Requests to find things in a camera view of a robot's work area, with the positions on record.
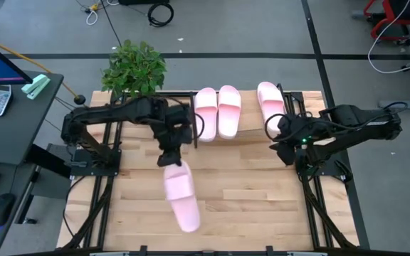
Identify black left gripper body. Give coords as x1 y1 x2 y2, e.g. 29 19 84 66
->
154 122 194 157

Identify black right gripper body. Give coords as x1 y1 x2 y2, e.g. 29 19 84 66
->
278 114 320 166

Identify pink foam slide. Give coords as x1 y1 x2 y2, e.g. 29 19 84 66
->
163 160 201 234
217 85 243 140
194 87 219 143
256 81 286 139

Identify wooden shelf with black legs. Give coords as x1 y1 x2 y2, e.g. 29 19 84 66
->
189 84 293 149

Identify green leafy plant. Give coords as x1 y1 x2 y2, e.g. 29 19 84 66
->
100 38 167 101

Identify yellow rod with black ball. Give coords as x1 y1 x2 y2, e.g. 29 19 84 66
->
0 32 87 106

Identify black floor box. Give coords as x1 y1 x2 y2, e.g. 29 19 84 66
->
118 0 160 6

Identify mint green stapler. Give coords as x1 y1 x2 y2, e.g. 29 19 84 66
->
21 73 51 100

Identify dark grey desk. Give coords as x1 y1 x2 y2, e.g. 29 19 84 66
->
0 159 37 255
0 70 65 166

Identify red and black cart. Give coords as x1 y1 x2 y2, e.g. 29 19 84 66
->
351 0 410 46

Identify black computer mouse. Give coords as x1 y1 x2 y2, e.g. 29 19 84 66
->
0 193 16 228

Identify black looped gripper cable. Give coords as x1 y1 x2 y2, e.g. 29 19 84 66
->
263 112 288 140
189 112 206 140

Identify black aluminium table frame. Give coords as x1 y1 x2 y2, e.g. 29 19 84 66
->
57 90 369 256

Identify long white floor cable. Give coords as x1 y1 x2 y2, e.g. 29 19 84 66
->
367 0 410 75

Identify coiled black cable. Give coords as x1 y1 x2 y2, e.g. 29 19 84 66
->
147 2 174 28

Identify thin black floor cable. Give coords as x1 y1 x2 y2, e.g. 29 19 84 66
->
99 0 123 48

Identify small white cable loop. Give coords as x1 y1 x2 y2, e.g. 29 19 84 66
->
85 9 99 26

